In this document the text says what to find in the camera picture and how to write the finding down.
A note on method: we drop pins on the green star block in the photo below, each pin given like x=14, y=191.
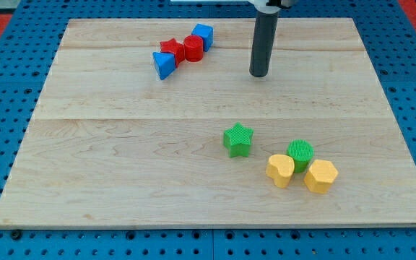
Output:
x=238, y=140

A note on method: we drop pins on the light wooden board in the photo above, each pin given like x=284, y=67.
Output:
x=111, y=146

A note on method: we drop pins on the blue triangle block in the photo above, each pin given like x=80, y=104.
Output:
x=164, y=63

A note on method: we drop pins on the yellow heart block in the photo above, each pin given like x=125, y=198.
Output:
x=280, y=169

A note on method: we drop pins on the red cylinder block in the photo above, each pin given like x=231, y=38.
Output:
x=193, y=48

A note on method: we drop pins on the red star block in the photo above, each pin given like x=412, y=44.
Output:
x=174, y=47

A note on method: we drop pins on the green cylinder block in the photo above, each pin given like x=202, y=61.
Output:
x=301, y=152

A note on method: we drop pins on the blue cube block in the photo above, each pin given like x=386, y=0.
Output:
x=206, y=32

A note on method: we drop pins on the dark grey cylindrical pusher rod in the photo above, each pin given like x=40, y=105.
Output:
x=263, y=41

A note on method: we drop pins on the yellow hexagon block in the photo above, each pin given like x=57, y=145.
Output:
x=320, y=176

